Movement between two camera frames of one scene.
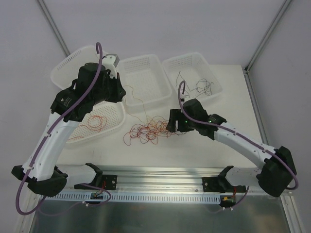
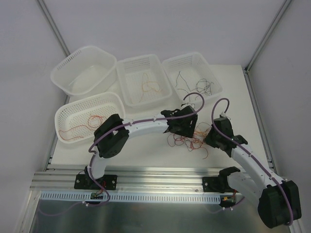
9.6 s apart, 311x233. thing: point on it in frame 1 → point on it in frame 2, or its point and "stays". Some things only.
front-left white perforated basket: x=104 y=117 stays
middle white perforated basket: x=144 y=80 stays
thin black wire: x=202 y=86 stays
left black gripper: x=116 y=91 → x=184 y=128
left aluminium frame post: x=54 y=27 stays
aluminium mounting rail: x=164 y=178 stays
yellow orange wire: x=144 y=105 → x=148 y=86
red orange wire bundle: x=149 y=131 → x=192 y=142
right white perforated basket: x=201 y=80 stays
